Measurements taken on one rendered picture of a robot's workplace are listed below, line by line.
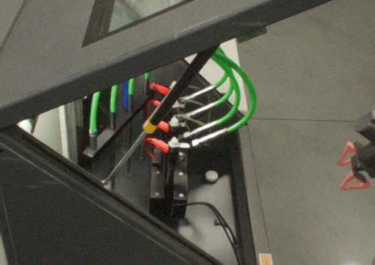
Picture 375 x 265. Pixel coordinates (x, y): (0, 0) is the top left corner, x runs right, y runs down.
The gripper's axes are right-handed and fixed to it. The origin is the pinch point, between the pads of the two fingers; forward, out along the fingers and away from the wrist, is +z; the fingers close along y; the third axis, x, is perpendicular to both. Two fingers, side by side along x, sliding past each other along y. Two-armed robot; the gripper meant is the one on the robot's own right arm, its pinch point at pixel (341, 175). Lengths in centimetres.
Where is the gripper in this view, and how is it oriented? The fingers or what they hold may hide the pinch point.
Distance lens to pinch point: 145.8
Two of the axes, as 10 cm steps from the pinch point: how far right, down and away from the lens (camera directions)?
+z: -5.3, 5.9, 6.1
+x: 8.3, 5.2, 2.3
